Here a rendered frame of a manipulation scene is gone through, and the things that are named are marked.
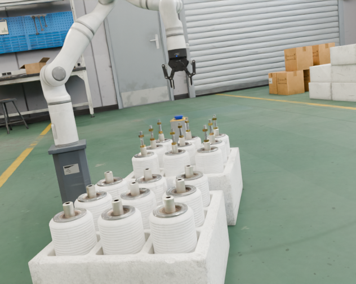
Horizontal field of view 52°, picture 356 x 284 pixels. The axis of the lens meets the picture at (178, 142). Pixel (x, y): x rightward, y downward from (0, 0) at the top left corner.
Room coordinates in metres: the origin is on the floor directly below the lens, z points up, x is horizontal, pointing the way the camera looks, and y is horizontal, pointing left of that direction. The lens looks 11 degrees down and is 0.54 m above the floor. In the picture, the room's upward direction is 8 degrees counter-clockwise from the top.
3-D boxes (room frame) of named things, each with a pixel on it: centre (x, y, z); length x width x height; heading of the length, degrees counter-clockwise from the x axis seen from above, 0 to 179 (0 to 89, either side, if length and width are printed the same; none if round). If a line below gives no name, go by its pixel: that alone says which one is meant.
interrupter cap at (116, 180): (1.02, 0.21, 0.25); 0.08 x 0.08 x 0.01
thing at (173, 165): (1.28, 0.01, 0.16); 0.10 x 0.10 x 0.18
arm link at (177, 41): (1.53, -0.05, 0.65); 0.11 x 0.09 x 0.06; 171
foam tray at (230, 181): (1.40, -0.02, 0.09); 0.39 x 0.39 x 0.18; 75
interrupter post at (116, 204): (0.77, 0.15, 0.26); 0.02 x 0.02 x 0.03
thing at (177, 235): (0.74, 0.04, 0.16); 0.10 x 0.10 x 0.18
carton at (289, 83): (5.02, -1.62, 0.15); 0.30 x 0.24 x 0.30; 11
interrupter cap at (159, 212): (0.74, 0.04, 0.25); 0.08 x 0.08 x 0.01
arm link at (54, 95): (1.50, 0.45, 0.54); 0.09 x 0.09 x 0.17; 36
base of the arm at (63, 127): (1.50, 0.45, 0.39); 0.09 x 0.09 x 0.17; 12
